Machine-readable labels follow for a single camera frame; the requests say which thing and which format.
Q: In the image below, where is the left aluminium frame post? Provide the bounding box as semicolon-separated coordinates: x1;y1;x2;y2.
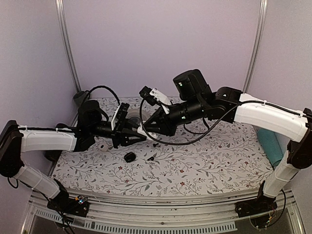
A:
55;0;81;92

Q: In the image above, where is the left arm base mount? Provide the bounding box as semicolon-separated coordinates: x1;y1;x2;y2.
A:
47;179;90;217

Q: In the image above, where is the teal cup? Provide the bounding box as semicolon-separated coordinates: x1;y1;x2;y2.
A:
257;128;283;169

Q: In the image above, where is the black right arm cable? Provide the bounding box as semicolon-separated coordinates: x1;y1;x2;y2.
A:
139;97;244;146

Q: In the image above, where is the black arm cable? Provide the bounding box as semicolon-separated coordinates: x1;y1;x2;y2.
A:
139;97;244;146
84;85;120;108

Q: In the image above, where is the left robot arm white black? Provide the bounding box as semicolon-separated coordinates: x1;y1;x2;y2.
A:
0;100;147;212

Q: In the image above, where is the grey mug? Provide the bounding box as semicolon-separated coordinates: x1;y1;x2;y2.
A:
73;90;89;107

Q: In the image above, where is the right aluminium frame post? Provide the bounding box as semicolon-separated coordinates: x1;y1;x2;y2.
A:
242;0;268;93

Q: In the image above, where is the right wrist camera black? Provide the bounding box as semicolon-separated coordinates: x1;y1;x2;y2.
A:
139;86;172;114

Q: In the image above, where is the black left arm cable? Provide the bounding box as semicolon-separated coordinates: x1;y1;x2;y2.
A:
84;85;120;108

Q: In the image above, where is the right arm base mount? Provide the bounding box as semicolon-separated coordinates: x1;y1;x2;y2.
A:
234;198;277;229

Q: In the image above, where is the aluminium front rail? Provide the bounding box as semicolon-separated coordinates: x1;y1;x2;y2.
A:
21;189;306;234

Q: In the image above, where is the white earbud case small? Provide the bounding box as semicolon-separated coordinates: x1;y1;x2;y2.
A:
98;144;109;152

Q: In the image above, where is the white oval earbud case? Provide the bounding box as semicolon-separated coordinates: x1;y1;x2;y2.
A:
136;126;157;138

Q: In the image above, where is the black open earbud case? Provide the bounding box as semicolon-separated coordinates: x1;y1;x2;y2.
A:
124;152;136;163

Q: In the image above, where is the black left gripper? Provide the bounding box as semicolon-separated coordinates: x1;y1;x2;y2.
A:
89;117;149;149

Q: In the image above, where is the aluminium frame post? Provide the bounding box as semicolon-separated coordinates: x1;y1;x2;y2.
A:
55;0;81;92
242;0;268;93

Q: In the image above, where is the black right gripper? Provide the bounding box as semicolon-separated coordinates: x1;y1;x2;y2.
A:
142;97;206;137

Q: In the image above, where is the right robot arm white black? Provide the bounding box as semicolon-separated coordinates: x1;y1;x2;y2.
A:
139;69;312;213

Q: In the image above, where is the grey swirl ceramic plate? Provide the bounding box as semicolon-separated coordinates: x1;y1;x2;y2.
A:
126;109;150;124

